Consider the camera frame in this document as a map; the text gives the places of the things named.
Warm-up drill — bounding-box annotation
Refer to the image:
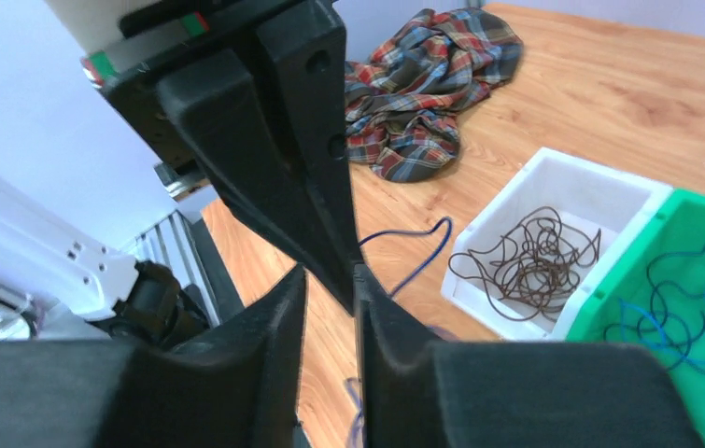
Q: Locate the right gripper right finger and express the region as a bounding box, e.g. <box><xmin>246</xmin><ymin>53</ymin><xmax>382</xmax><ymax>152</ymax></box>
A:
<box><xmin>354</xmin><ymin>264</ymin><xmax>703</xmax><ymax>447</ymax></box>

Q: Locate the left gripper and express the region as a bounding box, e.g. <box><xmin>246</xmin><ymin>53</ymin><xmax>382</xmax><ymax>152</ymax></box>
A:
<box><xmin>82</xmin><ymin>1</ymin><xmax>360</xmax><ymax>312</ymax></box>

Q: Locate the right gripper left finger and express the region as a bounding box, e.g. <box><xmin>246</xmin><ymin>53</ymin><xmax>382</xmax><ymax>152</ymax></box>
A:
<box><xmin>0</xmin><ymin>265</ymin><xmax>306</xmax><ymax>447</ymax></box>

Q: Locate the black cable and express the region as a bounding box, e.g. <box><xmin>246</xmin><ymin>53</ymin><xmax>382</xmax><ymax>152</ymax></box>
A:
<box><xmin>447</xmin><ymin>206</ymin><xmax>602</xmax><ymax>323</ymax></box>

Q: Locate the plaid flannel shirt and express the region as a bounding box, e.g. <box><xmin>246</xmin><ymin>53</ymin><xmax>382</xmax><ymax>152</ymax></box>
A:
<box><xmin>345</xmin><ymin>7</ymin><xmax>524</xmax><ymax>183</ymax></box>

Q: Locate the white plastic bin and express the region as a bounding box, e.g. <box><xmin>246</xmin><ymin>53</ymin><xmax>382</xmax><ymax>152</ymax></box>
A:
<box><xmin>441</xmin><ymin>147</ymin><xmax>673</xmax><ymax>341</ymax></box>

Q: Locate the green plastic bin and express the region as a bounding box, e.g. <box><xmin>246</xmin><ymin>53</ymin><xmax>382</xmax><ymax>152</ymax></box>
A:
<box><xmin>567</xmin><ymin>189</ymin><xmax>705</xmax><ymax>442</ymax></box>

